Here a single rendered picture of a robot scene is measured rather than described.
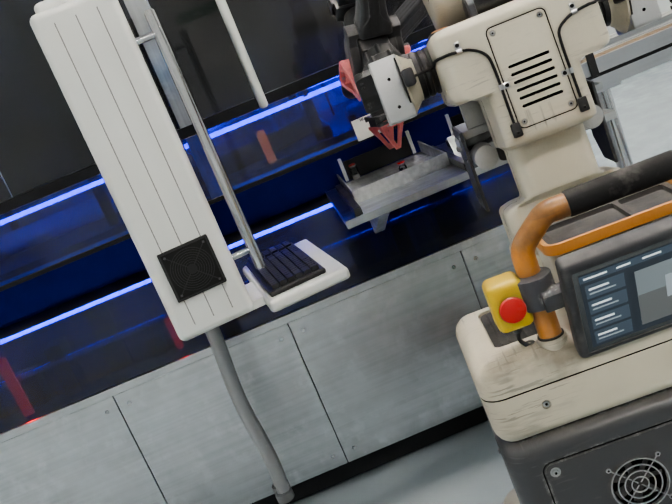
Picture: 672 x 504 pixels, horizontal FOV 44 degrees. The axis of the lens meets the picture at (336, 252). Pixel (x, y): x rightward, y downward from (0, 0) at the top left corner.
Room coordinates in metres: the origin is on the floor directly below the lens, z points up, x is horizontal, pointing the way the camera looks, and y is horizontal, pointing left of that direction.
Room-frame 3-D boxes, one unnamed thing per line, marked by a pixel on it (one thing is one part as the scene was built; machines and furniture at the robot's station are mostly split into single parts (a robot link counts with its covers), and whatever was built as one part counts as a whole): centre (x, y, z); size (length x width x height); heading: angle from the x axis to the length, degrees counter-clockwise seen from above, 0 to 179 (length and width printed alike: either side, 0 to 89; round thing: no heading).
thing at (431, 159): (2.26, -0.22, 0.90); 0.34 x 0.26 x 0.04; 1
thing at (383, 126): (2.14, -0.25, 1.01); 0.07 x 0.07 x 0.09; 16
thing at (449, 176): (2.19, -0.39, 0.87); 0.70 x 0.48 x 0.02; 91
